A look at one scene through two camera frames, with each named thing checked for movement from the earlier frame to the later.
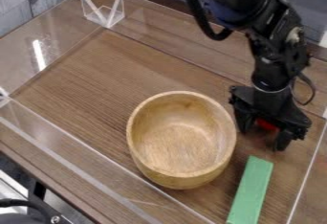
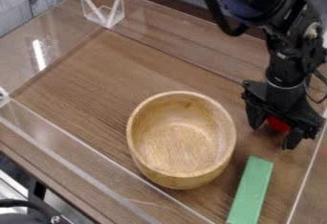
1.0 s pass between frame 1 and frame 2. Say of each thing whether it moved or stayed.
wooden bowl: stayed
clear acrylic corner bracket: stayed
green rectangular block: stayed
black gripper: moved
